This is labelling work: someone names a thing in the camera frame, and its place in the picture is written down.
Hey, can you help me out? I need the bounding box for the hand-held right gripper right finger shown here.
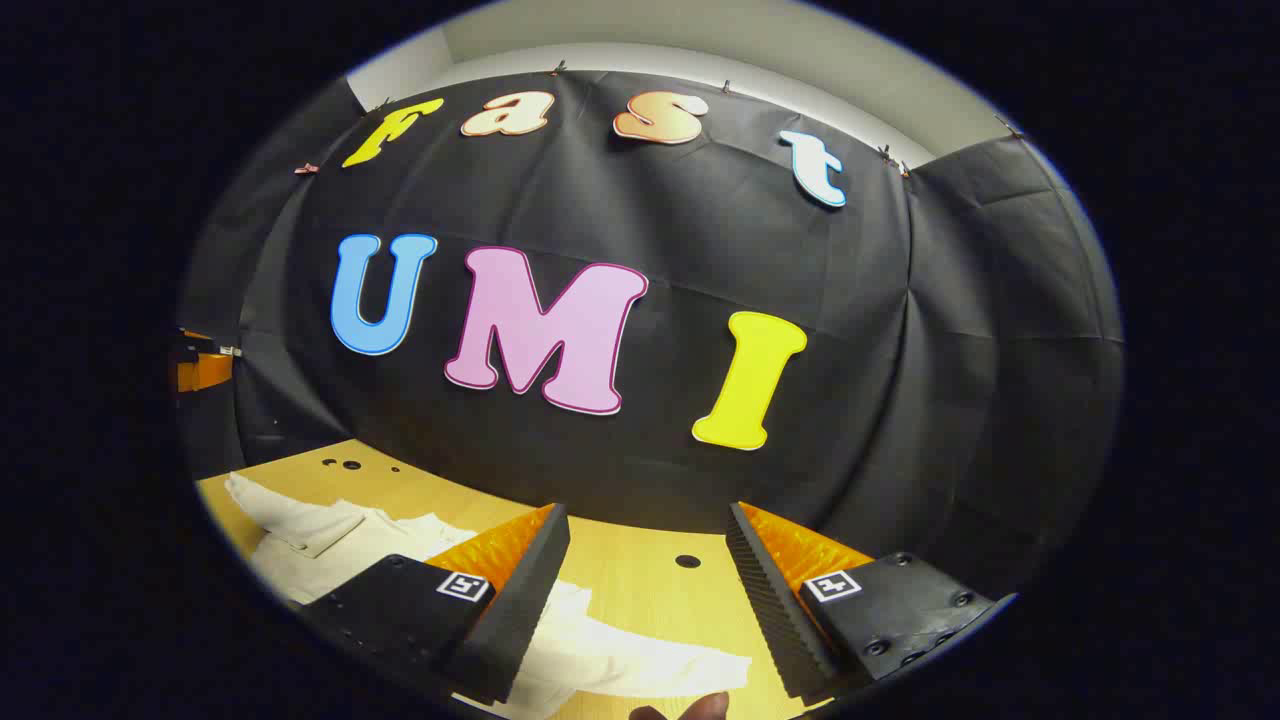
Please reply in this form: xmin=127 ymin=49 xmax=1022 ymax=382
xmin=725 ymin=500 xmax=1001 ymax=704

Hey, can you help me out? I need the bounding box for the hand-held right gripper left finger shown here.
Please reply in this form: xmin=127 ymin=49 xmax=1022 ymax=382
xmin=298 ymin=503 xmax=572 ymax=706

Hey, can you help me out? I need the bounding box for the white garment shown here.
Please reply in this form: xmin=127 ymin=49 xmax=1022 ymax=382
xmin=225 ymin=472 xmax=753 ymax=719

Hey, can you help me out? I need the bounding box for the black backdrop cloth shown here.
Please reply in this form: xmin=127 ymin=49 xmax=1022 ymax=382
xmin=178 ymin=68 xmax=1126 ymax=601

